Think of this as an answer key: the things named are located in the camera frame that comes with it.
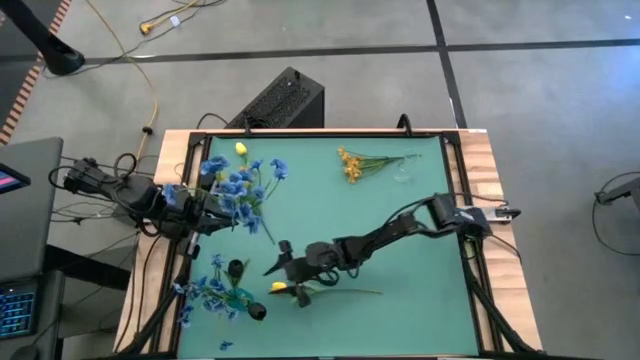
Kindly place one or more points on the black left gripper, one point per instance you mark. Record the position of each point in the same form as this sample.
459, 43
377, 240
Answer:
192, 215

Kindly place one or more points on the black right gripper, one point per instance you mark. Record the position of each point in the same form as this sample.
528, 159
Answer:
300, 270

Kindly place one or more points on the yellow tulip long stem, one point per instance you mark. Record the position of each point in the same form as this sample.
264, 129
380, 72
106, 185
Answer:
278, 286
241, 148

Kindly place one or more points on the blue flower bunch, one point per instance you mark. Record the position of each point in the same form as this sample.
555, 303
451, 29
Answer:
235, 190
216, 302

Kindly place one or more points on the blue glass vase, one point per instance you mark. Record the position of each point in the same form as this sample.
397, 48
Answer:
242, 295

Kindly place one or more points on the yellow flower bunch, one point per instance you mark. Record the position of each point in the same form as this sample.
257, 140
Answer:
352, 167

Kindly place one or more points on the clear glass vase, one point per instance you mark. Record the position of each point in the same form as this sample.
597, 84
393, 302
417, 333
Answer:
402, 172

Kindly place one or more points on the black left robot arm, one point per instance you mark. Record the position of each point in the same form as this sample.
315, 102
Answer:
125, 192

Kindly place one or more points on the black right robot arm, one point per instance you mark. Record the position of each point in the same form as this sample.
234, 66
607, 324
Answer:
380, 235

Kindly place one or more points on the green table mat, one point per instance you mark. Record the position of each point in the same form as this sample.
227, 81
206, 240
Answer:
400, 300

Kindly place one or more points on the black computer tower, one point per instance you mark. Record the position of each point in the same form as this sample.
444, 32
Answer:
285, 100

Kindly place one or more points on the grey desk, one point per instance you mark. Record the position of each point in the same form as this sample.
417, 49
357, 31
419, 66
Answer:
30, 235

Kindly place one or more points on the tablet screen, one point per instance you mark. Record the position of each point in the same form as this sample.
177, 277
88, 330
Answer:
10, 180

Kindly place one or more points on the backlit keyboard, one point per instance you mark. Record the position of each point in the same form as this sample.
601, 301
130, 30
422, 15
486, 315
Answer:
17, 315

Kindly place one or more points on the black stand pole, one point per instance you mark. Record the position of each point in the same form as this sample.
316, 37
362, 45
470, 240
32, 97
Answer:
60, 57

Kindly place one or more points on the black aluminium table frame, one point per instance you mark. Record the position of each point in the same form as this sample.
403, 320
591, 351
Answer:
196, 140

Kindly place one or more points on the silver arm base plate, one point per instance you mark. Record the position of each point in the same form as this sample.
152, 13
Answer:
505, 214

